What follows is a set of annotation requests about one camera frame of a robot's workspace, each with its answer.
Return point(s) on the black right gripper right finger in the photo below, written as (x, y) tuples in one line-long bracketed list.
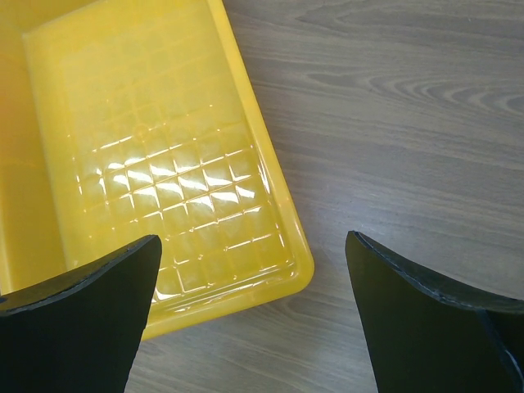
[(427, 332)]

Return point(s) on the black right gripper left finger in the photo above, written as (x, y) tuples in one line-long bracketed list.
[(80, 331)]

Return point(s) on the yellow plastic tray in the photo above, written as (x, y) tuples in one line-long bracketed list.
[(121, 119)]

